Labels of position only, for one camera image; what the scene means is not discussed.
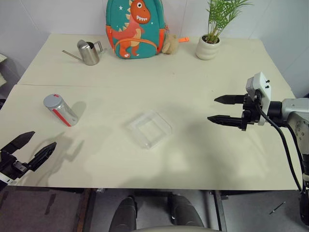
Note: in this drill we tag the teal dinosaur backpack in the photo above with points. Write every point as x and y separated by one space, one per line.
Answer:
135 26

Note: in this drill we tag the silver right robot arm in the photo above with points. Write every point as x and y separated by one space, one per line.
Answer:
294 108

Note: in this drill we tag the beige plush toy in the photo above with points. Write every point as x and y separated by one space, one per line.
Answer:
170 44

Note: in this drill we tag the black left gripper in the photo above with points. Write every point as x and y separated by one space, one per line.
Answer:
10 166

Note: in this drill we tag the brown floor mat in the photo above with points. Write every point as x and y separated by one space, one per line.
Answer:
36 210

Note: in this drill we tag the grey plastic bottle lid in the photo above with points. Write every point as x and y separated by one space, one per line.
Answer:
51 101

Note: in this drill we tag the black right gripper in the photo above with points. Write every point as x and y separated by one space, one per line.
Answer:
251 113

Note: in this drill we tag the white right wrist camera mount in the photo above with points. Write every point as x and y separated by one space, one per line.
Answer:
263 87

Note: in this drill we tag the dark rounded shape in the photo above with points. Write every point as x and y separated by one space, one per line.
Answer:
184 212
123 215

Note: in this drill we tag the stainless steel watering can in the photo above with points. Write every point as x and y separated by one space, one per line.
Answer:
89 54

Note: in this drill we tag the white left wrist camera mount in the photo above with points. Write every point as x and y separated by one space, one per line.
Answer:
3 178

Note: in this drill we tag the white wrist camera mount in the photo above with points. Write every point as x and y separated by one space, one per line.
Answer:
263 87
3 178

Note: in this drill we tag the clear plastic square container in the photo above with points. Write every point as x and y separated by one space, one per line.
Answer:
149 129

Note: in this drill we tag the white ribbed object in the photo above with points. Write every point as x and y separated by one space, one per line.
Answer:
2 58

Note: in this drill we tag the orange plastic whistle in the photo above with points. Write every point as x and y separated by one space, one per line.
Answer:
183 39

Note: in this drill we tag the black pen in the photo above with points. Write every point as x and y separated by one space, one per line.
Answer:
277 208

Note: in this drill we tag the white ribbed plant pot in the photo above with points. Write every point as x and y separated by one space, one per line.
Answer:
207 49

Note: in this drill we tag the green palm plant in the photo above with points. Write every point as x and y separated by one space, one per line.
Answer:
220 14

